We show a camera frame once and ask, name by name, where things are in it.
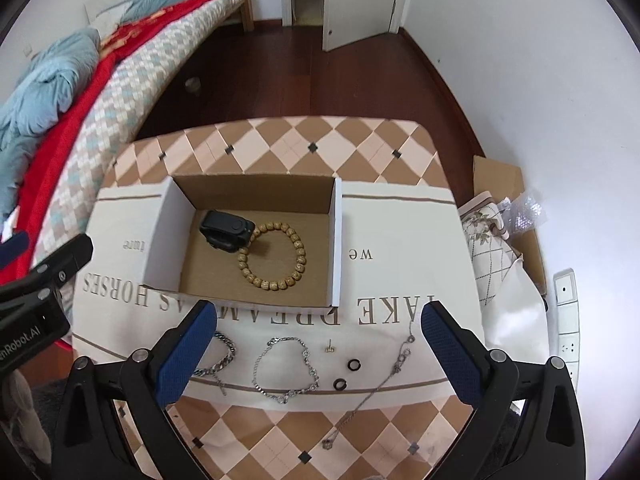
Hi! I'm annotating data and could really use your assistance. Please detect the thin silver chain bracelet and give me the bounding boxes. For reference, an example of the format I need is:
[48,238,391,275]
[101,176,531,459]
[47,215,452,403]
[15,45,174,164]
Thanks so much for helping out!
[250,336,320,406]

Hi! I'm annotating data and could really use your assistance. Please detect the wooden bead bracelet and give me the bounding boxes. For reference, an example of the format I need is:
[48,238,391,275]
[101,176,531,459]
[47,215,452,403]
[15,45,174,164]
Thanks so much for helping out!
[236,221,307,292]

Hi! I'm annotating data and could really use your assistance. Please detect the black smart band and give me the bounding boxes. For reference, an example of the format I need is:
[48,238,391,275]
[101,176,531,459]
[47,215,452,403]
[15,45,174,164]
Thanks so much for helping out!
[200,210,256,252]

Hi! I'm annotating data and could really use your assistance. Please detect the silver pendant necklace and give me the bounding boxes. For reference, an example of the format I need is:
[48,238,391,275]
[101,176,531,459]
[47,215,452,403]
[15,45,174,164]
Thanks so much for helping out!
[322,316,418,451]

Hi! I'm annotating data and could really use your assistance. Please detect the folded patterned cloth bag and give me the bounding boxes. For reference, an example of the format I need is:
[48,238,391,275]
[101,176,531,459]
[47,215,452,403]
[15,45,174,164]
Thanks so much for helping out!
[458,192,550,364]

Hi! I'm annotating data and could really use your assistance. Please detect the white power strip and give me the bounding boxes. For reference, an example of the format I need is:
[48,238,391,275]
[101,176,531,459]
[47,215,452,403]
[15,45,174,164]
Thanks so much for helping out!
[553,269,580,389]

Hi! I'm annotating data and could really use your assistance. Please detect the checkered tablecloth with text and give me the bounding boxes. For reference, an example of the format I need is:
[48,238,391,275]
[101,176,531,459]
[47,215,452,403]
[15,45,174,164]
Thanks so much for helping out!
[72,117,482,479]

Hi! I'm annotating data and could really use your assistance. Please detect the bed with checkered mattress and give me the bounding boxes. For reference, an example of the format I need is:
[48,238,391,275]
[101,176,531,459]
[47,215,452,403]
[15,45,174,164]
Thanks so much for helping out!
[1,0,245,270]

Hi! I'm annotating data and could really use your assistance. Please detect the light blue duvet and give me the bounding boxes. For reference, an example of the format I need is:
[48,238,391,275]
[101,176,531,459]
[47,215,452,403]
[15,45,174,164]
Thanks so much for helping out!
[0,0,246,226]

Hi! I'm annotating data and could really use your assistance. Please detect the clear plastic wrap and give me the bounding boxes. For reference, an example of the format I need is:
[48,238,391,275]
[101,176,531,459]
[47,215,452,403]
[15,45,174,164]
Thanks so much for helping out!
[499,190,547,236]

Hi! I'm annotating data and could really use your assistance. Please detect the open cardboard box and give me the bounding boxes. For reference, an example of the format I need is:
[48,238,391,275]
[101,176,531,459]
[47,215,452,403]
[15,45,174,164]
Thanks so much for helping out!
[142,174,342,312]

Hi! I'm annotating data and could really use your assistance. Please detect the flat cardboard sheet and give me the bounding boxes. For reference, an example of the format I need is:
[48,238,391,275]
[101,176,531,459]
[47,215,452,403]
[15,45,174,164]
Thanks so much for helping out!
[472,155,549,296]

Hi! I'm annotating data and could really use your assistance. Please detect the red blanket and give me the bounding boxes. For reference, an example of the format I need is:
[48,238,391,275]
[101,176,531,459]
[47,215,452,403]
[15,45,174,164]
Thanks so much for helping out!
[0,0,237,286]

